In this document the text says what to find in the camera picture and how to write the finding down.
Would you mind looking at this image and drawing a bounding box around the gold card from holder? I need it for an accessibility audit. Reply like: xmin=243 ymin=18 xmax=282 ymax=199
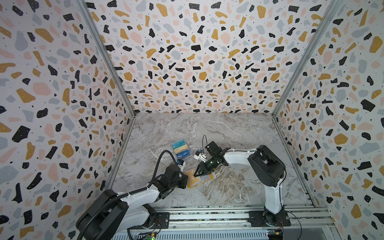
xmin=190 ymin=176 xmax=202 ymax=186

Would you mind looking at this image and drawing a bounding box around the yellow leather card holder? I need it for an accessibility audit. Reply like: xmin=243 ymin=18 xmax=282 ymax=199
xmin=184 ymin=168 xmax=214 ymax=189

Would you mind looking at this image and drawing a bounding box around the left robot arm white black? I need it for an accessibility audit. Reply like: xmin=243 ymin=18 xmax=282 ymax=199
xmin=76 ymin=160 xmax=188 ymax=240

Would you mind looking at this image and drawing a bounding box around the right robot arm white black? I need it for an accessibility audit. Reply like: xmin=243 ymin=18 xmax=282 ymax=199
xmin=194 ymin=142 xmax=286 ymax=215

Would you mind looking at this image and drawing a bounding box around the blue VIP card in stand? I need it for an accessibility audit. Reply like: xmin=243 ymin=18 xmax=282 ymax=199
xmin=177 ymin=149 xmax=191 ymax=159

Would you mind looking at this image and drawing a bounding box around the gold card in stand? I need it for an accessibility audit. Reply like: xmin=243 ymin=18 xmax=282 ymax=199
xmin=174 ymin=144 xmax=189 ymax=154

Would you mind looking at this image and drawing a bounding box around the teal VIP card in stand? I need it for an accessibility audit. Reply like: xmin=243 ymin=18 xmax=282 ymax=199
xmin=172 ymin=140 xmax=186 ymax=149

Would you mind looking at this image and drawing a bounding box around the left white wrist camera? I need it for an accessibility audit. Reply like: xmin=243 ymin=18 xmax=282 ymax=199
xmin=177 ymin=159 xmax=186 ymax=172

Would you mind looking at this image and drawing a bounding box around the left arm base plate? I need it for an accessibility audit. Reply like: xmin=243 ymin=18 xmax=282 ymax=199
xmin=131 ymin=212 xmax=170 ymax=230

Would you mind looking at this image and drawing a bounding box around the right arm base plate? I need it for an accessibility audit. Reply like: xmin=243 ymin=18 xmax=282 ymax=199
xmin=248 ymin=209 xmax=291 ymax=227

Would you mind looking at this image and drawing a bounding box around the white perforated cable duct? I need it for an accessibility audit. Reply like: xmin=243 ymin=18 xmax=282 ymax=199
xmin=131 ymin=230 xmax=269 ymax=240

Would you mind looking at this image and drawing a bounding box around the left black corrugated cable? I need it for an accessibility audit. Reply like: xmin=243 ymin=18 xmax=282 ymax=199
xmin=76 ymin=149 xmax=179 ymax=240

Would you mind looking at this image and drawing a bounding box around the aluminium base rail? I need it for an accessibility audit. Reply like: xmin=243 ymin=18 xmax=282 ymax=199
xmin=154 ymin=205 xmax=337 ymax=235

